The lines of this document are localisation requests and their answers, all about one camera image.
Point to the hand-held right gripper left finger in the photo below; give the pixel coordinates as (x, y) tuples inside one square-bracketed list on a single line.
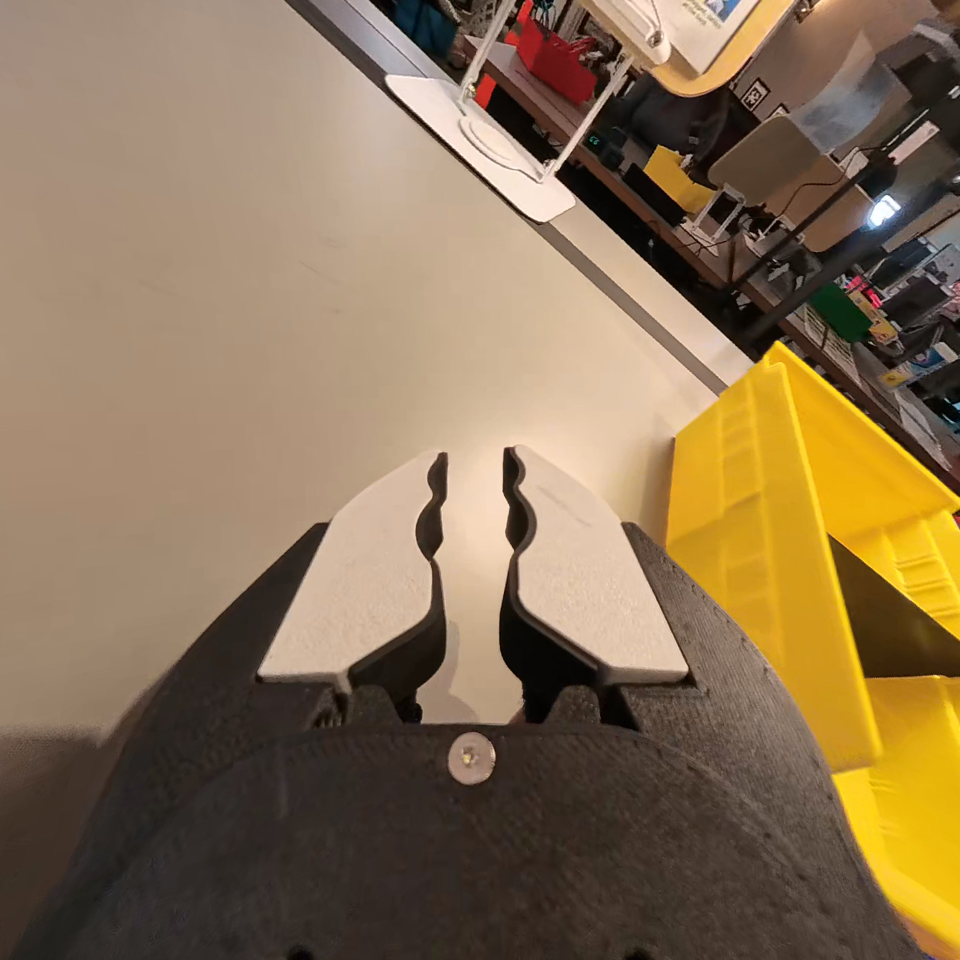
[(352, 592)]

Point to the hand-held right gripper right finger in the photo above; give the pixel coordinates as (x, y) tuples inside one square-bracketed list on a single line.
[(592, 592)]

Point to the yellow plastic bin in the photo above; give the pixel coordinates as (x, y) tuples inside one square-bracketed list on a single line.
[(750, 562)]

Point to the green plastic bin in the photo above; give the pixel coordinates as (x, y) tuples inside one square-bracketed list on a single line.
[(840, 311)]

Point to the black pole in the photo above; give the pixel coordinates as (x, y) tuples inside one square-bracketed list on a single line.
[(817, 251)]

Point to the small yellow bin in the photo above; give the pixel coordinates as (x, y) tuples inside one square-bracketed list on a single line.
[(675, 180)]

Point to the instruction board on white stand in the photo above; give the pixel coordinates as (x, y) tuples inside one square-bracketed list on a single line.
[(487, 142)]

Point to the black-and-white tag sign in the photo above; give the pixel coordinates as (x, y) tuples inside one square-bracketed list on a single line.
[(757, 96)]

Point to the red plastic bin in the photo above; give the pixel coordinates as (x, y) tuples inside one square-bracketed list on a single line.
[(555, 67)]

